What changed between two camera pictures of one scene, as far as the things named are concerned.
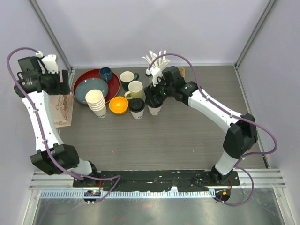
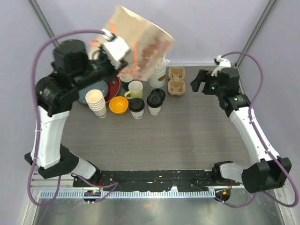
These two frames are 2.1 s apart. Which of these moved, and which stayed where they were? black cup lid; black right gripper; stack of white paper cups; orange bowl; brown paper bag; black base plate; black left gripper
Moved: brown paper bag; black right gripper; black left gripper
Stayed: orange bowl; black base plate; black cup lid; stack of white paper cups
